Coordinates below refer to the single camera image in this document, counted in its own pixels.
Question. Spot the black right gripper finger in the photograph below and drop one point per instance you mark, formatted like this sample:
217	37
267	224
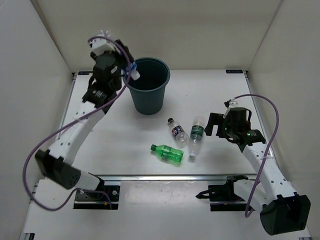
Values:
221	132
215	119

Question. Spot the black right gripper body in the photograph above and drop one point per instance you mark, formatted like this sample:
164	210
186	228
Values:
230	128

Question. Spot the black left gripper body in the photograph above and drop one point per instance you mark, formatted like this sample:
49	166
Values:
118	84

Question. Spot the clear bottle dark green label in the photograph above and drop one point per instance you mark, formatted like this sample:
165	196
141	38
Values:
196	136

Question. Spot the clear bottle blue label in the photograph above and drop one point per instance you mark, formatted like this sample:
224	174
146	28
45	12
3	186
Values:
133	71

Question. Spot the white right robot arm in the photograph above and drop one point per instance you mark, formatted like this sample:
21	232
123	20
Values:
281	209

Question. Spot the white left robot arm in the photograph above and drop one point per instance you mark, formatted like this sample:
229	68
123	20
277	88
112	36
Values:
56	163

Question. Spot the dark teal plastic bin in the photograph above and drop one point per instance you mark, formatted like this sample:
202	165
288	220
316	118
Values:
148	90

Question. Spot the black label sticker left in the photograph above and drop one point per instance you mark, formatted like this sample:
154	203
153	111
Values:
84	73

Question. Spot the black label sticker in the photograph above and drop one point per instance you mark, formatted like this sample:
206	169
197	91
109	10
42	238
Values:
84	73
234	71

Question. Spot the clear Pepsi bottle black cap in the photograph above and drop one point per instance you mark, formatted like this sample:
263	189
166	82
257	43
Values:
180	135

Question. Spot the black label sticker right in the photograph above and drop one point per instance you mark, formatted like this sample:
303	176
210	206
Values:
234	71

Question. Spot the green plastic soda bottle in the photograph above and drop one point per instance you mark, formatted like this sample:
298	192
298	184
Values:
167	154

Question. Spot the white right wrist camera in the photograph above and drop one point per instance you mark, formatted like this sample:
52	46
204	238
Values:
229	104

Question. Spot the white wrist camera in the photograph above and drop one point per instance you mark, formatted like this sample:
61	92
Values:
100	45
229	104

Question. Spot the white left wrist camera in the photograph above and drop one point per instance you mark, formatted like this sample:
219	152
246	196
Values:
100	45

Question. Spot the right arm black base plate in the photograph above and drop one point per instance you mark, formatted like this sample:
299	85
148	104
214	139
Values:
223	199

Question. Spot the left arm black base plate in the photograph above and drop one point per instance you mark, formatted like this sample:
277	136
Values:
98	201

